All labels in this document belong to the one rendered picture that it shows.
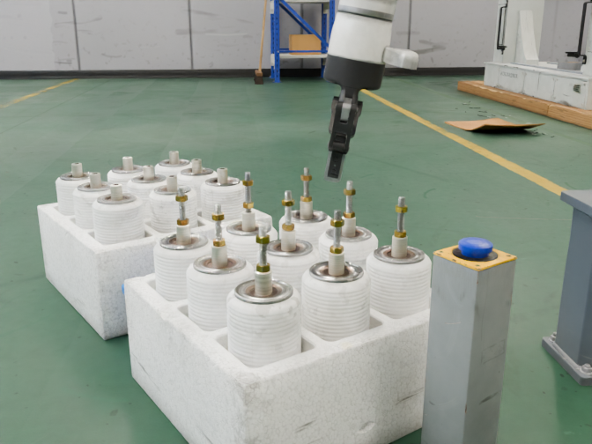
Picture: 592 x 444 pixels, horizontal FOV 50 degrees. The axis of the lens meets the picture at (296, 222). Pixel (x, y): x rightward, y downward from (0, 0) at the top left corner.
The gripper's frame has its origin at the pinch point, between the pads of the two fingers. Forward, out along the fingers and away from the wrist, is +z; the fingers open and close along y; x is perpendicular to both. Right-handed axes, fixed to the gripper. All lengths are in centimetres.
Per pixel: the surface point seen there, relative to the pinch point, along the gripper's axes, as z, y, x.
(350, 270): 13.9, 0.9, 5.0
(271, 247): 15.8, -7.2, -7.0
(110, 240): 29, -28, -39
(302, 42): 7, -592, -58
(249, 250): 18.9, -11.9, -10.7
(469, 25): -41, -678, 115
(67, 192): 27, -45, -56
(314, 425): 31.0, 13.0, 4.1
